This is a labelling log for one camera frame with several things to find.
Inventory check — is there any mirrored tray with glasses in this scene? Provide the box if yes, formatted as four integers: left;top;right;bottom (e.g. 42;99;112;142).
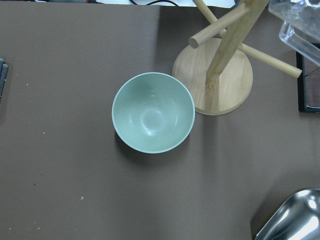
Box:
296;52;320;114

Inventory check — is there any wooden cup tree stand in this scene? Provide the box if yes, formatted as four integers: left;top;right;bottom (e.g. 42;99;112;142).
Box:
172;0;302;116

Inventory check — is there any mint green bowl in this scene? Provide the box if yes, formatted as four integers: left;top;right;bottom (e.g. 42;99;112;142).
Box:
111;72;196;154

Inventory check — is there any clear textured glass cup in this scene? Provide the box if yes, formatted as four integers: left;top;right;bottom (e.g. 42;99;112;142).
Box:
268;0;320;65

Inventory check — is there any steel scoop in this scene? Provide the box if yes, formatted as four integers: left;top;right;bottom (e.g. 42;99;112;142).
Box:
255;188;320;240

